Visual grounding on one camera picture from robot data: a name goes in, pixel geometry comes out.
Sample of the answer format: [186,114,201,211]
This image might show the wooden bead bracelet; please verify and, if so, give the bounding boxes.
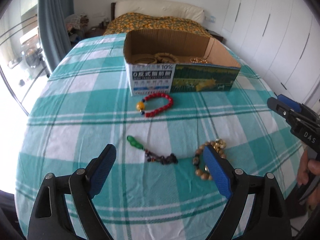
[191,141,227,181]

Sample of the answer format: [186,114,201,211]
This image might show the gold pixiu charm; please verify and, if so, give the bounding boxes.
[213,139,226,153]

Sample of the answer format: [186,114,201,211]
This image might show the green jade pendant black cord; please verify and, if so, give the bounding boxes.
[126,135,179,165]

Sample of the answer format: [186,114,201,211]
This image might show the gold jewelry in box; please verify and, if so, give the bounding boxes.
[189,57,210,64]

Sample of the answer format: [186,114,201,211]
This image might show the person's right hand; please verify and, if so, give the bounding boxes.
[296,152,320,207]

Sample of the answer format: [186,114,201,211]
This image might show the white wardrobe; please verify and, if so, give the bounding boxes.
[221,0,319,112]

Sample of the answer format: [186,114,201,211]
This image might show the dark wooden nightstand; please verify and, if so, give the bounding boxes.
[206,29,224,43]

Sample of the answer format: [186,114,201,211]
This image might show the teal plaid bedsheet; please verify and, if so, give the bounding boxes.
[16,34,303,239]

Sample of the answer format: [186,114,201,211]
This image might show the open cardboard box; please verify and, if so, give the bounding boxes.
[123,29,241,96]

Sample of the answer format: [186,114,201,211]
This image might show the wooden bangles in box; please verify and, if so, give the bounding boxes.
[132,53,180,64]

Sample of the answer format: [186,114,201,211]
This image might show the cream padded headboard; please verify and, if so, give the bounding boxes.
[111,0,205,24]

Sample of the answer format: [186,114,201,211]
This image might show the washing machine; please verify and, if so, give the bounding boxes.
[21,34,50,77]

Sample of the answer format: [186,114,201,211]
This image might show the clothes pile on chair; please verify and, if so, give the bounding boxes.
[65,13,89,45]

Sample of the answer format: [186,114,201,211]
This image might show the teal curtain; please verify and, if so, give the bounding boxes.
[37,0,74,72]

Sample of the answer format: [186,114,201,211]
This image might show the red bead bracelet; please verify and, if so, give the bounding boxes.
[135,92,174,119]

